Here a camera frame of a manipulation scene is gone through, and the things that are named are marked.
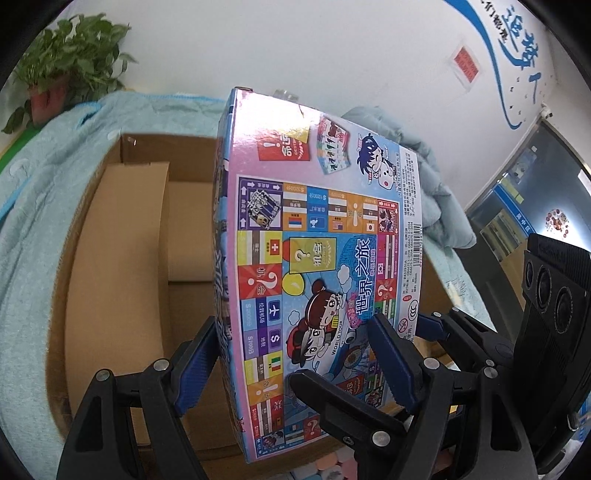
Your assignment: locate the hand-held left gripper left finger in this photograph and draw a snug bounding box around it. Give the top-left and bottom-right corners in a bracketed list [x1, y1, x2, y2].
[55, 316, 219, 480]

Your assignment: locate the brown cardboard box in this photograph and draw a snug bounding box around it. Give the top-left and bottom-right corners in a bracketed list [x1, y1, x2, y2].
[45, 133, 462, 478]

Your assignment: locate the blue wall decal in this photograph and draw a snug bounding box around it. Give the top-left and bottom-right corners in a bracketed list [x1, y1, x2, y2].
[462, 0, 548, 130]

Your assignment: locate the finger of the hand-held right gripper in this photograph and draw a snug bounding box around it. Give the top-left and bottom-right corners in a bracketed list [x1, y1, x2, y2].
[417, 312, 481, 372]
[447, 308, 514, 370]

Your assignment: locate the colourful board game box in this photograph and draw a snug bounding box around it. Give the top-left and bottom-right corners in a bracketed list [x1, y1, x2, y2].
[211, 87, 424, 463]

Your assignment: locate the potted green plant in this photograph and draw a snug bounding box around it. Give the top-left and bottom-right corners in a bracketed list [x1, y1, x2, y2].
[2, 13, 139, 134]

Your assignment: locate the red wall sign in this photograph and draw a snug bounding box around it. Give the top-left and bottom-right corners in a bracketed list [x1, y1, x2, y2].
[449, 39, 483, 86]

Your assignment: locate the pastel puzzle cube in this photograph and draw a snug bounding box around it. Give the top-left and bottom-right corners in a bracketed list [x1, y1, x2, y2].
[288, 455, 358, 480]

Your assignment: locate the teal bed blanket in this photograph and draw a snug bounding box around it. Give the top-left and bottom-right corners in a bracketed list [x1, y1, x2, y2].
[0, 90, 504, 480]

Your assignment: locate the glass door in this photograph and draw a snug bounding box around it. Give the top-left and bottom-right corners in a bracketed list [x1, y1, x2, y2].
[464, 117, 591, 333]

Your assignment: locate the light blue folded quilt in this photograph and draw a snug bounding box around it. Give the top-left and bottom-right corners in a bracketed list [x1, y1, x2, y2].
[342, 105, 477, 250]

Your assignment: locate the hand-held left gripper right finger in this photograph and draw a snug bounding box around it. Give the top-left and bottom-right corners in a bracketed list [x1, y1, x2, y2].
[287, 313, 542, 480]

